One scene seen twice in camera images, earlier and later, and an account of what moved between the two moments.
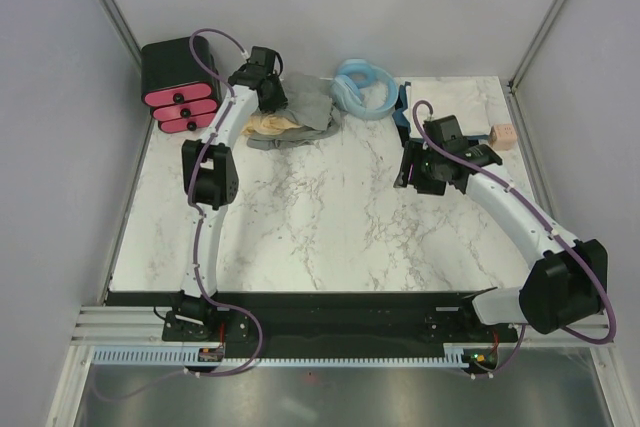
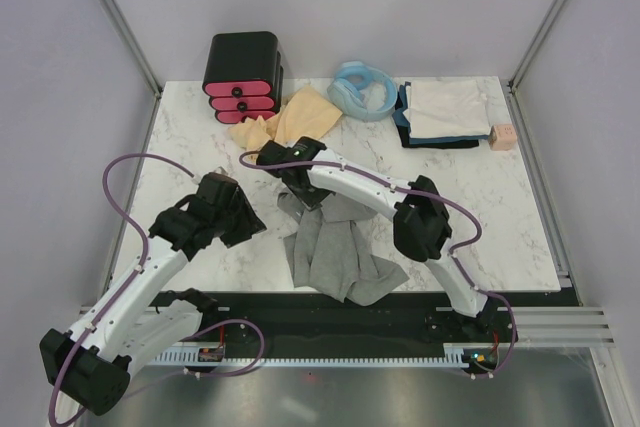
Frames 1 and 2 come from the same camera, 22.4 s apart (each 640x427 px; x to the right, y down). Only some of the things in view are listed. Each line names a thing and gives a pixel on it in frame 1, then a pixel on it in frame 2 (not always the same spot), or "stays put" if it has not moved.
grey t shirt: x=310 y=101 to x=328 y=255
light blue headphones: x=354 y=75 stays put
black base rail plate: x=288 y=319 stays put
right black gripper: x=414 y=152 to x=313 y=201
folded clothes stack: x=462 y=98 stays put
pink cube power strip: x=503 y=136 stays put
